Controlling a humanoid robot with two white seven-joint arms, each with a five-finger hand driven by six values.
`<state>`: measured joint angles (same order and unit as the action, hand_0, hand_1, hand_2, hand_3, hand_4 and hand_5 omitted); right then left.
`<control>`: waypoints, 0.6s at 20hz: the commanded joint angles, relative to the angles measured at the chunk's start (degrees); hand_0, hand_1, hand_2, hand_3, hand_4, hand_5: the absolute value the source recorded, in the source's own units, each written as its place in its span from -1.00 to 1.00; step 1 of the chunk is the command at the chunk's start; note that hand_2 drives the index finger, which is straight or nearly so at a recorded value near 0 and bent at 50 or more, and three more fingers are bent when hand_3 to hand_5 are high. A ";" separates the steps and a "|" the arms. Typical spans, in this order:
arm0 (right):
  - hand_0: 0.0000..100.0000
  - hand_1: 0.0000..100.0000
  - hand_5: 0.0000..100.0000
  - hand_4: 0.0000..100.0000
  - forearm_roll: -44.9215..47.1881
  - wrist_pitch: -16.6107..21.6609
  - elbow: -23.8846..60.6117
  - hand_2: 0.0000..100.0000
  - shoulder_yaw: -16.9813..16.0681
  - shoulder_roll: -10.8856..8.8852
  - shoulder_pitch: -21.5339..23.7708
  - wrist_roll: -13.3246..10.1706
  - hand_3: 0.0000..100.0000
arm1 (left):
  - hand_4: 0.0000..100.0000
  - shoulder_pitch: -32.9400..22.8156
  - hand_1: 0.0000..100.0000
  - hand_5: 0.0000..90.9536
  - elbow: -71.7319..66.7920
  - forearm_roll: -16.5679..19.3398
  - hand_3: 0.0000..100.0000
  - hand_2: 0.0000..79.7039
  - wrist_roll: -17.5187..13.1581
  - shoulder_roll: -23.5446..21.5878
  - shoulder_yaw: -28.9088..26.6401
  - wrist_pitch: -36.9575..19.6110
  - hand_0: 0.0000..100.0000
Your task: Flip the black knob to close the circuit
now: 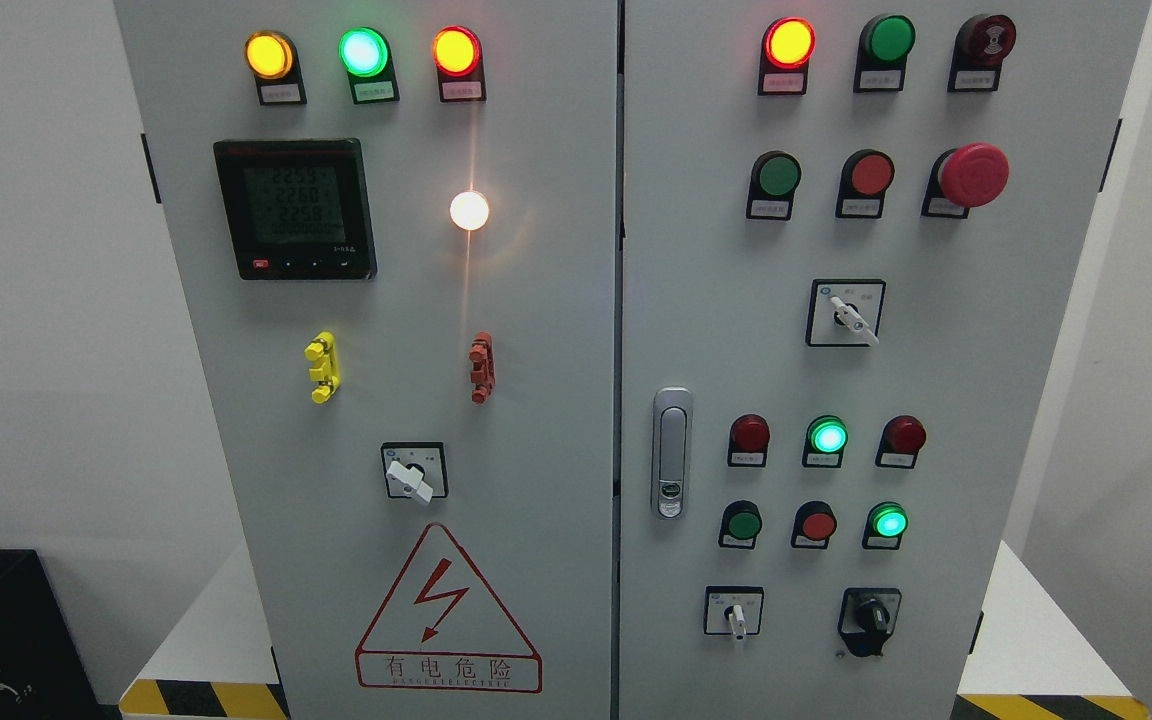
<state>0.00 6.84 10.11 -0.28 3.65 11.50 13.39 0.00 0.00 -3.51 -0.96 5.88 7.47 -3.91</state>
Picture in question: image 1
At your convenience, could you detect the black rotary knob switch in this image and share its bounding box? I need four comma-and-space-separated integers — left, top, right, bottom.
838, 588, 902, 659

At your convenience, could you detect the grey electrical cabinet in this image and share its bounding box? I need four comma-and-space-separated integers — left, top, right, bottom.
115, 1, 1151, 719

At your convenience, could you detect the red terminal connector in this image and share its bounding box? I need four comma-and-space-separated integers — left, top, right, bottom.
468, 332, 495, 406

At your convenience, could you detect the white glowing lamp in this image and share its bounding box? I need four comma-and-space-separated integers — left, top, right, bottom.
449, 190, 492, 232

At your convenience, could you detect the dark red indicator left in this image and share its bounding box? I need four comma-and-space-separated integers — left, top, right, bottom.
727, 414, 771, 468

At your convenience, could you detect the dark red indicator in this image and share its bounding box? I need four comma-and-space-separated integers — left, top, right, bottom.
727, 414, 771, 468
876, 415, 929, 470

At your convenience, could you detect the green push button lower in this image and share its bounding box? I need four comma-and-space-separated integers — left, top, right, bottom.
717, 498, 763, 550

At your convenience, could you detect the green push button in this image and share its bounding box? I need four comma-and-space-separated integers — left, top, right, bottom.
852, 14, 916, 94
717, 498, 763, 550

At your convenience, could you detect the yellow terminal connector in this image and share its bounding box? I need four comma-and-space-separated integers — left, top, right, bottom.
303, 331, 340, 406

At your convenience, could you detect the green lit indicator middle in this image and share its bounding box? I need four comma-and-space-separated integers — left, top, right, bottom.
801, 415, 849, 469

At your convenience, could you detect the green lit indicator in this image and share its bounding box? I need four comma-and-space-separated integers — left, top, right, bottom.
801, 415, 849, 469
338, 26, 401, 105

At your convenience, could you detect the green push button second row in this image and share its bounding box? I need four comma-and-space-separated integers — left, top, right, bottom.
745, 150, 803, 222

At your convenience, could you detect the red push button lower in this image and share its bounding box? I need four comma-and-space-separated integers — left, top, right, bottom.
791, 500, 838, 550

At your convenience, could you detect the red electric hazard warning sticker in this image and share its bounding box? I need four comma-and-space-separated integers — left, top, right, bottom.
355, 521, 543, 694

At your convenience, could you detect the black digital power meter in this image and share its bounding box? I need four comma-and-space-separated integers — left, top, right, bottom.
212, 138, 378, 281

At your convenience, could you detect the red ringed indicator left door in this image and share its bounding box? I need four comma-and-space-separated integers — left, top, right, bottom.
431, 26, 486, 103

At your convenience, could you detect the red ringed indicator door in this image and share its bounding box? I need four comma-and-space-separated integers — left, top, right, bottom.
756, 17, 817, 96
431, 26, 486, 103

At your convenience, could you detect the dark red indicator right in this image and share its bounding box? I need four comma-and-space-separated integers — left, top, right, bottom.
876, 415, 929, 470

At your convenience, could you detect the red push button second row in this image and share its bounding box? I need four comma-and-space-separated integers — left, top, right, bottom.
835, 149, 895, 219

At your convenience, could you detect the green lit button lower right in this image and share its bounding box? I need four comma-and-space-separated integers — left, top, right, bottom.
861, 501, 909, 550

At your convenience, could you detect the green lit indicator top left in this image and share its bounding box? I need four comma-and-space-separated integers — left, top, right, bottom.
338, 26, 401, 105

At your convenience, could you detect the red ringed indicator right door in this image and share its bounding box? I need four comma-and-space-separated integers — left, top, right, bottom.
756, 17, 817, 96

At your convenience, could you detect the yellow indicator light top left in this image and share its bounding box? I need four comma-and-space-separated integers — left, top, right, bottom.
244, 29, 306, 106

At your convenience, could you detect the red emergency stop mushroom button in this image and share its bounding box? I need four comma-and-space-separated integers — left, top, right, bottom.
922, 142, 1010, 220

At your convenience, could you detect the green push button top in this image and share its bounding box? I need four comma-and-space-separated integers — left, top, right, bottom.
852, 14, 916, 94

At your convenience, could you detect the dark red buzzer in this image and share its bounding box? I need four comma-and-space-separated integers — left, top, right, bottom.
947, 14, 1018, 94

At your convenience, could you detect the black box lower left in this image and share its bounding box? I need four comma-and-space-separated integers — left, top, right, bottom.
0, 550, 104, 719

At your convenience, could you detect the silver door lock handle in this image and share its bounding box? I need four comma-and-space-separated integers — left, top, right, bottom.
650, 387, 692, 520

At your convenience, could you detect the white handle selector switch left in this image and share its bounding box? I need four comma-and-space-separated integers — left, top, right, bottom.
381, 441, 449, 506

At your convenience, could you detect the white handle selector switch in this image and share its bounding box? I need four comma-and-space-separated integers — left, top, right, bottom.
381, 441, 449, 506
702, 585, 765, 644
805, 279, 886, 347

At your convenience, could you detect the white handle selector switch upper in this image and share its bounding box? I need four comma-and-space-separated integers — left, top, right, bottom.
805, 279, 886, 347

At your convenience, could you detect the white handle selector switch lower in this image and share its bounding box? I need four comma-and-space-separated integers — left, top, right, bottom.
702, 585, 765, 644

